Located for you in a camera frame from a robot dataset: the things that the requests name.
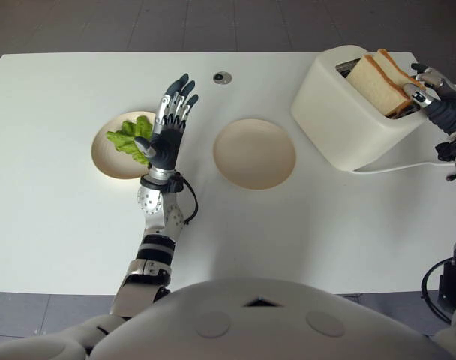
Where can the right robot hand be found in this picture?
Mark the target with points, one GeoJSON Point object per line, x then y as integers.
{"type": "Point", "coordinates": [447, 108]}

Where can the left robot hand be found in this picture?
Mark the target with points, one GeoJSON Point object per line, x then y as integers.
{"type": "Point", "coordinates": [167, 144]}

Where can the bread slice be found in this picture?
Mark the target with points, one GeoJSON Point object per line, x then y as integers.
{"type": "Point", "coordinates": [396, 69]}
{"type": "Point", "coordinates": [378, 88]}

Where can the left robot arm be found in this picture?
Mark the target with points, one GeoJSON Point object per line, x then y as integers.
{"type": "Point", "coordinates": [155, 247]}

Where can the green lettuce leaf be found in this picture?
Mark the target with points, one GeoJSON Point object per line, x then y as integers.
{"type": "Point", "coordinates": [127, 140]}

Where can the cream plate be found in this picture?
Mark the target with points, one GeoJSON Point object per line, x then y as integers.
{"type": "Point", "coordinates": [108, 159]}
{"type": "Point", "coordinates": [254, 153]}

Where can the cream toaster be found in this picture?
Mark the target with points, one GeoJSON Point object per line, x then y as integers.
{"type": "Point", "coordinates": [336, 120]}

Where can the robot body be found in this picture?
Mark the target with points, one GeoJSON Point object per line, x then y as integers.
{"type": "Point", "coordinates": [273, 330]}

